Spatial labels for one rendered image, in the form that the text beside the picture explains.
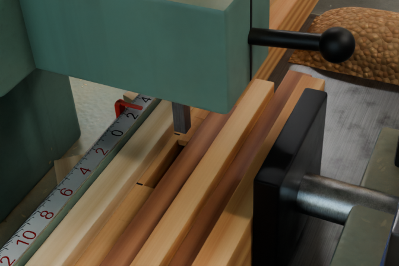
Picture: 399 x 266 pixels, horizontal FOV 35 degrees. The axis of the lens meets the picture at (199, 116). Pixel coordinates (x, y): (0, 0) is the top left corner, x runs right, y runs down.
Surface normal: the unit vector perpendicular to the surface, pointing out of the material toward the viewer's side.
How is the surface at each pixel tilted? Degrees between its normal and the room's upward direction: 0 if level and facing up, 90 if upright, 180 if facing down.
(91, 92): 0
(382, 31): 21
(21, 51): 90
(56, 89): 90
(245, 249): 90
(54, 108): 90
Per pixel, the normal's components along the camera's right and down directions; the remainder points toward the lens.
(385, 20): -0.07, -0.76
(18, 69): 0.91, 0.23
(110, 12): -0.43, 0.58
